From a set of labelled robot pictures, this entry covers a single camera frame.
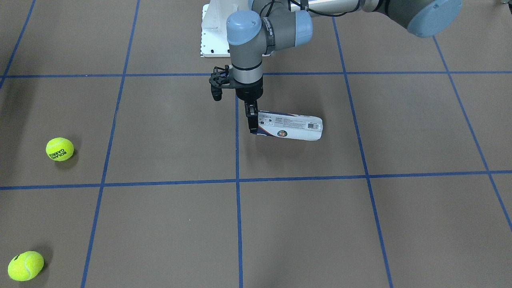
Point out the white tennis ball can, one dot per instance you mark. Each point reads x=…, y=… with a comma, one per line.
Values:
x=289, y=126

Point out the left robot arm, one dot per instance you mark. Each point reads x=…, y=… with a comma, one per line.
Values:
x=273, y=25

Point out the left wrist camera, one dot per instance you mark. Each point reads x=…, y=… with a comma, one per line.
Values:
x=220, y=79

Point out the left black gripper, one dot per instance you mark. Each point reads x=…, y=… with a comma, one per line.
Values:
x=248, y=90

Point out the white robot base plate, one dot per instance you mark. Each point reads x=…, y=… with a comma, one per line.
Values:
x=214, y=34

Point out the Roland Garros tennis ball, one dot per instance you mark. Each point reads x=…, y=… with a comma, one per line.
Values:
x=59, y=149

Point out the Wilson tennis ball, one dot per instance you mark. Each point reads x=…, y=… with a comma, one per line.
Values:
x=25, y=266

